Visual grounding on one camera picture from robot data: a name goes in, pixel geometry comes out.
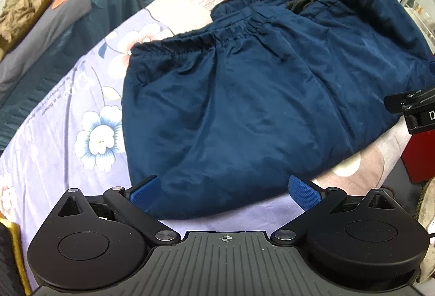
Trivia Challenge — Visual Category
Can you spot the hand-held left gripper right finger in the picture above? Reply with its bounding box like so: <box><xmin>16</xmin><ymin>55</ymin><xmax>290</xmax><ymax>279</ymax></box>
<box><xmin>271</xmin><ymin>175</ymin><xmax>400</xmax><ymax>245</ymax></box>

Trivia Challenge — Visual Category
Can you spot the pale woven object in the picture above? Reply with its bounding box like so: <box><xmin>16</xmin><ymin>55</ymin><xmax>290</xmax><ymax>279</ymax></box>
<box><xmin>413</xmin><ymin>180</ymin><xmax>435</xmax><ymax>285</ymax></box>

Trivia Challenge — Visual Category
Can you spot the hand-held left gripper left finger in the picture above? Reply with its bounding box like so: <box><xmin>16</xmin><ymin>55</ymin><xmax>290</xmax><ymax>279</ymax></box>
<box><xmin>51</xmin><ymin>176</ymin><xmax>181</xmax><ymax>244</ymax></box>

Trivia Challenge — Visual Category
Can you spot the red box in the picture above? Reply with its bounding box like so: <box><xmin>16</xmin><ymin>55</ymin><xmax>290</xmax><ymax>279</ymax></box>
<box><xmin>401</xmin><ymin>128</ymin><xmax>435</xmax><ymax>184</ymax></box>

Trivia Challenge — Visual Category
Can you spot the dark teal bed base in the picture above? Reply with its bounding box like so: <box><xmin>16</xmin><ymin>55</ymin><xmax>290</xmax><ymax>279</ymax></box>
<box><xmin>0</xmin><ymin>0</ymin><xmax>159</xmax><ymax>150</ymax></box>

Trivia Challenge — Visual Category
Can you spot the black knit sweater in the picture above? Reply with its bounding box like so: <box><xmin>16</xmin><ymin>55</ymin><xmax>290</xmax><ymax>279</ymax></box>
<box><xmin>0</xmin><ymin>223</ymin><xmax>16</xmax><ymax>296</ymax></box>

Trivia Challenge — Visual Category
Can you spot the purple floral bedsheet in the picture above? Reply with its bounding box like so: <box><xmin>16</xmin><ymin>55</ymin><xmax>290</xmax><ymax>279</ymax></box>
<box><xmin>0</xmin><ymin>0</ymin><xmax>408</xmax><ymax>235</ymax></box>

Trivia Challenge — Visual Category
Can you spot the navy blue jacket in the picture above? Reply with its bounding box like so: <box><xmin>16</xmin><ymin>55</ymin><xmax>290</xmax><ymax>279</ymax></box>
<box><xmin>120</xmin><ymin>0</ymin><xmax>435</xmax><ymax>220</ymax></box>

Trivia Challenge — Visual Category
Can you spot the mustard yellow cloth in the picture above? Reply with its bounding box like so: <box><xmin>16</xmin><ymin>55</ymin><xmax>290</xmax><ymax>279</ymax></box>
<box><xmin>0</xmin><ymin>213</ymin><xmax>33</xmax><ymax>296</ymax></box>

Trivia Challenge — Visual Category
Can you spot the grey bed cover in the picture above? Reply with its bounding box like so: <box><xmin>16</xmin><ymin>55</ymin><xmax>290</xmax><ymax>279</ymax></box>
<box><xmin>0</xmin><ymin>0</ymin><xmax>94</xmax><ymax>93</ymax></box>

